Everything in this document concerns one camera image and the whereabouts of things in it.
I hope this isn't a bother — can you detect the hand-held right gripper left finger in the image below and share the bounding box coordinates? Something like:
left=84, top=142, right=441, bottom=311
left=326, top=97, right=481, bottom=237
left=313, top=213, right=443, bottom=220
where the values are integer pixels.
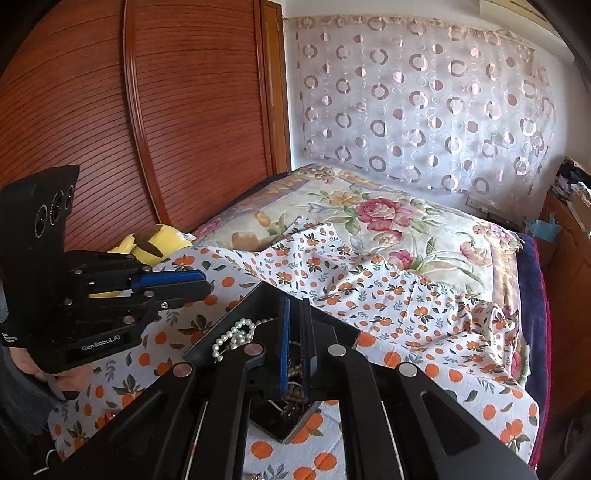
left=34, top=295, right=293, bottom=480

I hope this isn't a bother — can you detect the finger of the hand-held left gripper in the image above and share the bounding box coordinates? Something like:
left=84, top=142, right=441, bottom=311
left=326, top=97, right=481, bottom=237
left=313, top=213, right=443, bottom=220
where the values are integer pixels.
left=65, top=281, right=212, bottom=334
left=74, top=254, right=207, bottom=294

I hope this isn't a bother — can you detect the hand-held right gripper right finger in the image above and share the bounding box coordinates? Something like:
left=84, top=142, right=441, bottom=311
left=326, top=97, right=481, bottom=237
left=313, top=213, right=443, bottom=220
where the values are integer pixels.
left=299, top=298, right=540, bottom=480

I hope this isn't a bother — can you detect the small brown bead strand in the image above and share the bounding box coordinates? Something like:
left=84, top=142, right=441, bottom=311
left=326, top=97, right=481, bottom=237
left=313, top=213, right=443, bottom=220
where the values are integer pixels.
left=278, top=350, right=315, bottom=418

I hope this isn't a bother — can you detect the white pearl bracelet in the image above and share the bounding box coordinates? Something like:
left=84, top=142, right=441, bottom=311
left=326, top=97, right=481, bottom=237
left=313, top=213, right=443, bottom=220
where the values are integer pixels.
left=211, top=318, right=274, bottom=366

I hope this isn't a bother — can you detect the black box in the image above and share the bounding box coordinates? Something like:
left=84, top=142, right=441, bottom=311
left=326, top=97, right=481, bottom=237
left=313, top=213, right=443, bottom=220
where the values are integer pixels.
left=183, top=281, right=361, bottom=446

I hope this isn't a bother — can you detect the person's left forearm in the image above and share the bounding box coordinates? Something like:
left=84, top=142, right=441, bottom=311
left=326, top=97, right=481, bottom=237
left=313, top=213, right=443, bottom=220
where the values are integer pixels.
left=0, top=344, right=54, bottom=444

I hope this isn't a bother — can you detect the person's left hand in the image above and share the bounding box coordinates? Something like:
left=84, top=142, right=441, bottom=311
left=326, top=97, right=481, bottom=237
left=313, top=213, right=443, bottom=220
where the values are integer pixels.
left=9, top=344, right=94, bottom=394

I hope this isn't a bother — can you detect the yellow plush toy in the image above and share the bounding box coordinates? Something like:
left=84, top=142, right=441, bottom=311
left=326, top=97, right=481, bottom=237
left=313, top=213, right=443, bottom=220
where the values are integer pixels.
left=88, top=224, right=195, bottom=300

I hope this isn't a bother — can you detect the orange fruit print cloth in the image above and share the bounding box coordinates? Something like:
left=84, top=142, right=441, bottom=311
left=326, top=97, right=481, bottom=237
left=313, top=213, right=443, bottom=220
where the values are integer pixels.
left=46, top=216, right=542, bottom=480

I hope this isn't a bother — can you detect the floral bed quilt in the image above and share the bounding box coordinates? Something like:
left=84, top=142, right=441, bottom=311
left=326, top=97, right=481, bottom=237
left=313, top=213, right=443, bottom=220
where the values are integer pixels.
left=191, top=163, right=533, bottom=386

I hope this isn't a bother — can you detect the wooden slatted wardrobe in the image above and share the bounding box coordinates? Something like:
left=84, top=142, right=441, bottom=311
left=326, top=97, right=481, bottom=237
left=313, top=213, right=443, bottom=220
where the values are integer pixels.
left=0, top=0, right=293, bottom=261

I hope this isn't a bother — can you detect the dark blue blanket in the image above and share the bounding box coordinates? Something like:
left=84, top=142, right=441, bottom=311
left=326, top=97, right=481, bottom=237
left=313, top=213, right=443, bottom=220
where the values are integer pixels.
left=512, top=232, right=551, bottom=464

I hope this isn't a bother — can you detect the teal paper bag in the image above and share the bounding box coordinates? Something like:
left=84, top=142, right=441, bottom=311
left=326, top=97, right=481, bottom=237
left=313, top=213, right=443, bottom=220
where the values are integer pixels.
left=523, top=216, right=563, bottom=241

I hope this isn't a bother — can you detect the sheer circle pattern curtain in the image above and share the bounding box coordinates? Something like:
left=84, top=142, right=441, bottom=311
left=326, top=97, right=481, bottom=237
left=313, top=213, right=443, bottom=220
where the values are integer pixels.
left=284, top=14, right=557, bottom=195

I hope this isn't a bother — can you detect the wooden side cabinet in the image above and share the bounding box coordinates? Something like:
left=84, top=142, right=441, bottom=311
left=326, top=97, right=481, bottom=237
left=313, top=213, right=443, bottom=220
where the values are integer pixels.
left=537, top=191, right=591, bottom=333

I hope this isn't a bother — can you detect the pile of dark clothes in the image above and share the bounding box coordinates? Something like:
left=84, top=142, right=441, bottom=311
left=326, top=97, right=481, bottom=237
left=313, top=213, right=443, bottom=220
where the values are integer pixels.
left=554, top=156, right=591, bottom=205

